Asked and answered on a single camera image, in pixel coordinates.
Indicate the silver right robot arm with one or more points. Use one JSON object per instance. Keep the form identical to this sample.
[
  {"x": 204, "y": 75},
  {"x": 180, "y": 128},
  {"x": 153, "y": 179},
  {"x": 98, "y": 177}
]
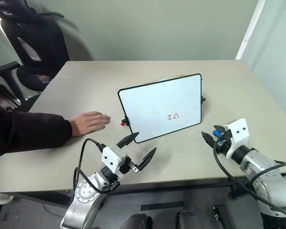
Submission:
[{"x": 264, "y": 167}]

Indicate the black floor bracket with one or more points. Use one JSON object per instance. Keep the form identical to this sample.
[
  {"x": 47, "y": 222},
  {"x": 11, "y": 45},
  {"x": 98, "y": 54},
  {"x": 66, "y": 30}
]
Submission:
[{"x": 218, "y": 217}]

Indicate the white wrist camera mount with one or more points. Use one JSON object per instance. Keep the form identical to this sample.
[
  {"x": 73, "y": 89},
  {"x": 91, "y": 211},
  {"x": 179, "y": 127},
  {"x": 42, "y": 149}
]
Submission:
[
  {"x": 111, "y": 156},
  {"x": 238, "y": 133}
]

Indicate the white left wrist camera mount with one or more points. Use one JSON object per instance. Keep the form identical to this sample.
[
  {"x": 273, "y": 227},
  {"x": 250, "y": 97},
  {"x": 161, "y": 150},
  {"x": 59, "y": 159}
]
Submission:
[{"x": 111, "y": 156}]

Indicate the black floor strip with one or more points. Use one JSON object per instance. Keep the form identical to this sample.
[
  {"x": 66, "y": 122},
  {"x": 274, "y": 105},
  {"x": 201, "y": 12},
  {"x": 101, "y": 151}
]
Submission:
[{"x": 162, "y": 205}]

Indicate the black mesh office chair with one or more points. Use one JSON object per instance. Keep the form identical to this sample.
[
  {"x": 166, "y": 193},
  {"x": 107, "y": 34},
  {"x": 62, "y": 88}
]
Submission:
[{"x": 35, "y": 45}]

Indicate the black table clamp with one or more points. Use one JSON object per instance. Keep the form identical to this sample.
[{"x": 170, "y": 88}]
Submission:
[{"x": 236, "y": 190}]

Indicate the white shoe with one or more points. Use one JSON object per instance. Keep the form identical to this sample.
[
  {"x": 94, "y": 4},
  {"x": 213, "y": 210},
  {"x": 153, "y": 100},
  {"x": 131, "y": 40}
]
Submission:
[{"x": 2, "y": 198}]

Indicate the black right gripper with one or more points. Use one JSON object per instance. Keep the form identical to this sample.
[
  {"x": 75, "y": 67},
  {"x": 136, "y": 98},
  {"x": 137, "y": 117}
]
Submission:
[{"x": 222, "y": 144}]

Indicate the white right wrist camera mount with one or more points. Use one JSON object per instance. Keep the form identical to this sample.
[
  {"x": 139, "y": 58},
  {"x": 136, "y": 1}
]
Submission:
[{"x": 238, "y": 133}]

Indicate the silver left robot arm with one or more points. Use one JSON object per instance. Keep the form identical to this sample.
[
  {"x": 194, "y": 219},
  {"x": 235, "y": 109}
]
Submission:
[{"x": 85, "y": 191}]

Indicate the dark rounded shape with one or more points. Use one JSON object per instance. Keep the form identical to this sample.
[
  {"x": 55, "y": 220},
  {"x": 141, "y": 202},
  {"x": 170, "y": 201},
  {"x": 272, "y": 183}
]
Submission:
[
  {"x": 139, "y": 221},
  {"x": 188, "y": 220}
]

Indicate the person's black-sleeved forearm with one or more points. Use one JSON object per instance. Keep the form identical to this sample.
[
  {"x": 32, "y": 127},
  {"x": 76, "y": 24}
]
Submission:
[{"x": 26, "y": 133}]

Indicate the black-framed whiteboard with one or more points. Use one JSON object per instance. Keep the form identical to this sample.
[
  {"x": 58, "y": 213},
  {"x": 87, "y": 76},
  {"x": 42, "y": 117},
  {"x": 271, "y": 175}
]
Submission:
[{"x": 160, "y": 105}]

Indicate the person's bare hand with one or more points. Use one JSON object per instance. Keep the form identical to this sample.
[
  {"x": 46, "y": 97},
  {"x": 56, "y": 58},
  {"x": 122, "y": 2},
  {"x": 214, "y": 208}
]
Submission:
[{"x": 89, "y": 122}]

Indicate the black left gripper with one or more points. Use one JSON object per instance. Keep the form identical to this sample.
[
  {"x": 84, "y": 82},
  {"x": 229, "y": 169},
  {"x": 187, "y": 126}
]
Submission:
[{"x": 126, "y": 165}]

